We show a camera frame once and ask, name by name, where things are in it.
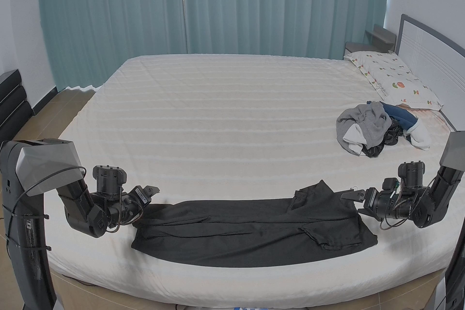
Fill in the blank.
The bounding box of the grey bedside table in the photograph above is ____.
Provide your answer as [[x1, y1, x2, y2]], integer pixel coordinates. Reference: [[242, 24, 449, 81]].
[[344, 24, 396, 55]]

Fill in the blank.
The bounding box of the bed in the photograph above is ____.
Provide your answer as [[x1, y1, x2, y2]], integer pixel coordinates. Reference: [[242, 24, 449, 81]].
[[38, 14, 465, 307]]

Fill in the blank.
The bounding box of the pile of clothes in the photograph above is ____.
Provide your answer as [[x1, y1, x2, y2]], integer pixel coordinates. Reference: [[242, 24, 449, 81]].
[[336, 101, 431, 159]]

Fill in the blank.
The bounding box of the black cable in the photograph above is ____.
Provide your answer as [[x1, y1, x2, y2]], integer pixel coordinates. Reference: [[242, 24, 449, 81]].
[[5, 166, 88, 251]]

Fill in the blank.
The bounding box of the black chest of drawers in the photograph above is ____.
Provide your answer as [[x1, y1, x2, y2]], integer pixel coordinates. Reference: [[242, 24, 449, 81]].
[[0, 70, 35, 140]]

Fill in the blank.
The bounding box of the white printed pillow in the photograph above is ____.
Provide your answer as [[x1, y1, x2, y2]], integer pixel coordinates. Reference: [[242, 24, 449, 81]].
[[343, 51, 444, 111]]

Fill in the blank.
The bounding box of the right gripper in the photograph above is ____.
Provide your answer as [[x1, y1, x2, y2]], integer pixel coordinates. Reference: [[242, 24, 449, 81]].
[[340, 188, 397, 221]]

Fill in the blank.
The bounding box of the black T-shirt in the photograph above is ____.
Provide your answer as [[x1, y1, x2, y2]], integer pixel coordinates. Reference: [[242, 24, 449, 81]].
[[131, 179, 378, 268]]

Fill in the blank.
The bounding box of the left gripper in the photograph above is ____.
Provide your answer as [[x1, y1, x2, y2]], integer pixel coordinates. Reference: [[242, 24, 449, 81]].
[[129, 186, 161, 209]]

